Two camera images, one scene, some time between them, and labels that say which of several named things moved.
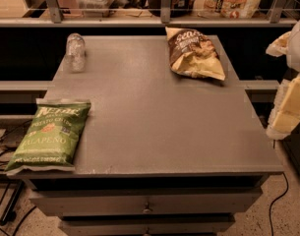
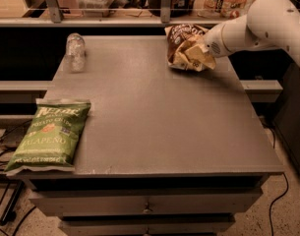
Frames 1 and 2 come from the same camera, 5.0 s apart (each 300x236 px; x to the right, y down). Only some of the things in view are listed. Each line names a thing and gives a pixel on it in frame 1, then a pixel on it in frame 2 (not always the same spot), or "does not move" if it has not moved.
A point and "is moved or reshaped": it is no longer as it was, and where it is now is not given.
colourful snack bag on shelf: [227, 1] does not move
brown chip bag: [192, 53] is moved or reshaped
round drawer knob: [147, 211] does not move
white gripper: [298, 49] → [213, 40]
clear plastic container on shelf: [94, 1] does not move
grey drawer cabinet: [161, 154] does not move
